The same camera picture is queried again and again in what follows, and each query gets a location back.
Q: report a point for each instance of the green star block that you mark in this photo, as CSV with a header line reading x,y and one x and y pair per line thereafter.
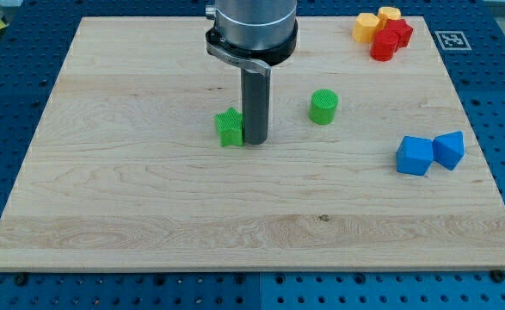
x,y
229,127

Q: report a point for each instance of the green circle block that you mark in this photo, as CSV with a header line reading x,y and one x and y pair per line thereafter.
x,y
323,106

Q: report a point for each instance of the red star block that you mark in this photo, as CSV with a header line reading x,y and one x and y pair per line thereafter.
x,y
403,30

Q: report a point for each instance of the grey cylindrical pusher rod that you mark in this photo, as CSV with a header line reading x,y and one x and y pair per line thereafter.
x,y
255,89

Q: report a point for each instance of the wooden board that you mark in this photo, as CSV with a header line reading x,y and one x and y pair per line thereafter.
x,y
125,172

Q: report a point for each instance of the blue cube block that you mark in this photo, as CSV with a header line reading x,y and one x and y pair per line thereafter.
x,y
414,155

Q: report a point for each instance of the yellow hexagon block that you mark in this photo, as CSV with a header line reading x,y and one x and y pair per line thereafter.
x,y
365,27

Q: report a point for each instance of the red cylinder block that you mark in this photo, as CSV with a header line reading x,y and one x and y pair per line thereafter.
x,y
384,45

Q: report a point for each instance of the yellow rounded block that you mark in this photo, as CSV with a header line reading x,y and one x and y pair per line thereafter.
x,y
388,13

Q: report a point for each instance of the blue pentagon block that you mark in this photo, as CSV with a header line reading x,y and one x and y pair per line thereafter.
x,y
449,149

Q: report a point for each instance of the black white fiducial marker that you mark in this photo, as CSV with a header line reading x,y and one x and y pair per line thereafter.
x,y
452,40

